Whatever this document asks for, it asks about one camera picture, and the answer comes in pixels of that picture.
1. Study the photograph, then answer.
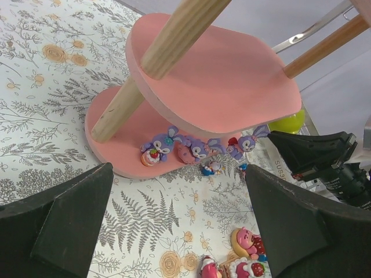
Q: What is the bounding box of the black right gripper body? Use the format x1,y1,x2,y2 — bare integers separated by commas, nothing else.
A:
319,144,370,209

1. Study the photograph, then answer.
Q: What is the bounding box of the purple bunny with strawberry cake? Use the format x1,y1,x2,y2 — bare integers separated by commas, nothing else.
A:
140,126,185,167

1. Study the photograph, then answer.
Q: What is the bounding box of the pink three-tier wooden shelf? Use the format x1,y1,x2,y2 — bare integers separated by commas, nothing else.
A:
85,1,370,179

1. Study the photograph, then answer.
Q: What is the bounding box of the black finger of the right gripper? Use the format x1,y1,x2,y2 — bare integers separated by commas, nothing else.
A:
268,131,355,181

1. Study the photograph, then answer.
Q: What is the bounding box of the purple bunny with red bow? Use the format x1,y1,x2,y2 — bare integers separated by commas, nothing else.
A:
227,125,270,160

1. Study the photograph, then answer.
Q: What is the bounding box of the green bowl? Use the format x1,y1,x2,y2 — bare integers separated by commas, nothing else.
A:
268,109,305,134

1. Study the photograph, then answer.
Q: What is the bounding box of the white blue penguin toy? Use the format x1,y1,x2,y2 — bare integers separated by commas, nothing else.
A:
201,161,225,176

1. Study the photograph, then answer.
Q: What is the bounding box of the metal dish rack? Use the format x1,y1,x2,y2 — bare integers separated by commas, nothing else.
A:
264,1,370,169

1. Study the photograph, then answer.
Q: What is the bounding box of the pink bear on donut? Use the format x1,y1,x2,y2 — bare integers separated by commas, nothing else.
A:
230,227,267,262

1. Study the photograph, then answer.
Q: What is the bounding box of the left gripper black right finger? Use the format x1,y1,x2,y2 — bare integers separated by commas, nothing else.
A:
245,164,370,278

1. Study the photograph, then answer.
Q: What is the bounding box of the pink bear holding white toy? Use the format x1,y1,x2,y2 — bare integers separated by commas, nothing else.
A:
200,255,223,278

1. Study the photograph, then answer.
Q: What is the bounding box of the pink round duck toy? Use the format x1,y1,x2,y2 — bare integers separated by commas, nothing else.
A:
238,163,248,171

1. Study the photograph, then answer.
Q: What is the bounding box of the pink bear strawberry cake toy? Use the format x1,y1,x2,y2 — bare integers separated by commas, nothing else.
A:
220,257,265,278

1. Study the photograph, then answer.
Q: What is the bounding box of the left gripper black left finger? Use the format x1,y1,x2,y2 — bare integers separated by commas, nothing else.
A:
1,163,114,277

